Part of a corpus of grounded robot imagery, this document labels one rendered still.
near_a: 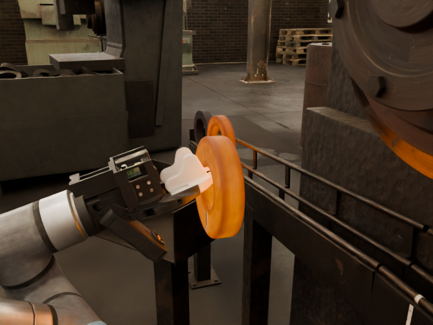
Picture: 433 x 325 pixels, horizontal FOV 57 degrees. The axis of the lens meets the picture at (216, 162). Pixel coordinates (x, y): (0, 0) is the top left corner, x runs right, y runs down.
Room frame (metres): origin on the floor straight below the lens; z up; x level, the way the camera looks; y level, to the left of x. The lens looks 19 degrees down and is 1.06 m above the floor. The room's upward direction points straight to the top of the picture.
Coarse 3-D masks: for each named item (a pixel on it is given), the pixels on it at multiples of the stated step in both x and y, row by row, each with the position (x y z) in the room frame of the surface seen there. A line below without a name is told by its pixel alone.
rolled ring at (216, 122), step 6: (210, 120) 1.36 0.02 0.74; (216, 120) 1.30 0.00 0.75; (222, 120) 1.28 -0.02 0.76; (228, 120) 1.29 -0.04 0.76; (210, 126) 1.36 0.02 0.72; (216, 126) 1.35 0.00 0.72; (222, 126) 1.26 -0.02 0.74; (228, 126) 1.26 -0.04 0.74; (210, 132) 1.36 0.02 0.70; (216, 132) 1.37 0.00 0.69; (222, 132) 1.26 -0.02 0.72; (228, 132) 1.25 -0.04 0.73; (234, 138) 1.24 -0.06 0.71; (234, 144) 1.23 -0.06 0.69
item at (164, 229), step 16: (192, 208) 0.73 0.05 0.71; (144, 224) 0.88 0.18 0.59; (160, 224) 0.87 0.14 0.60; (176, 224) 0.69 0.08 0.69; (192, 224) 0.73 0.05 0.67; (112, 240) 0.81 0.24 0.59; (176, 240) 0.69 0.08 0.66; (192, 240) 0.73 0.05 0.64; (208, 240) 0.78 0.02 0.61; (176, 256) 0.69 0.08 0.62; (160, 272) 0.81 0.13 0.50; (176, 272) 0.80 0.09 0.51; (160, 288) 0.82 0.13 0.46; (176, 288) 0.80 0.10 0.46; (160, 304) 0.82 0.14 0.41; (176, 304) 0.80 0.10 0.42; (160, 320) 0.82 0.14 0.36; (176, 320) 0.80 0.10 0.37
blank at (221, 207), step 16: (208, 144) 0.56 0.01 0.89; (224, 144) 0.55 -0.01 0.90; (208, 160) 0.56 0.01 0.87; (224, 160) 0.52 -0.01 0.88; (224, 176) 0.51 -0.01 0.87; (240, 176) 0.51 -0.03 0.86; (208, 192) 0.59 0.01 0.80; (224, 192) 0.50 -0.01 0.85; (240, 192) 0.50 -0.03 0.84; (208, 208) 0.56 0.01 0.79; (224, 208) 0.49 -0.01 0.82; (240, 208) 0.50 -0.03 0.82; (208, 224) 0.55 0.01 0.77; (224, 224) 0.50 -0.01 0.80; (240, 224) 0.51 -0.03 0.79
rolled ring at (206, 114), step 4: (200, 112) 1.48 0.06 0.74; (204, 112) 1.47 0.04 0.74; (208, 112) 1.47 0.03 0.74; (196, 116) 1.53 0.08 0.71; (200, 116) 1.48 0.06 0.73; (204, 116) 1.44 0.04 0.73; (208, 116) 1.45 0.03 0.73; (212, 116) 1.45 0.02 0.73; (196, 120) 1.53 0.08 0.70; (200, 120) 1.52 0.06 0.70; (204, 120) 1.44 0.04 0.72; (208, 120) 1.43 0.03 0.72; (196, 124) 1.54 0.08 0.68; (200, 124) 1.54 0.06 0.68; (204, 124) 1.44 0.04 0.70; (196, 128) 1.54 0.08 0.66; (200, 128) 1.55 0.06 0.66; (196, 132) 1.54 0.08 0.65; (200, 132) 1.55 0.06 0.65; (196, 136) 1.54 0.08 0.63; (200, 136) 1.54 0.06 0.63; (196, 140) 1.54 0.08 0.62
